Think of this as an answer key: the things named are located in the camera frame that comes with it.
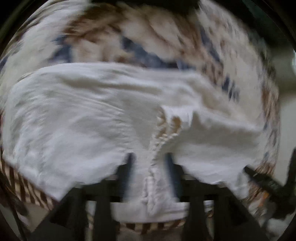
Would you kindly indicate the white pants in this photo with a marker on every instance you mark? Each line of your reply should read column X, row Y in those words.
column 76, row 122

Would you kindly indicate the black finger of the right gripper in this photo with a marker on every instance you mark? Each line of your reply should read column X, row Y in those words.
column 264, row 181

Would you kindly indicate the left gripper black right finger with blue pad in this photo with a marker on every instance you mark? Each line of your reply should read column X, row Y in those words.
column 232, row 221

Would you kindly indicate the floral bed blanket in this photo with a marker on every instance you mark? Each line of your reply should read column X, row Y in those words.
column 209, row 41

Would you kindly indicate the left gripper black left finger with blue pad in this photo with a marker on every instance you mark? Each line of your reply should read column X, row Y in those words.
column 68, row 219

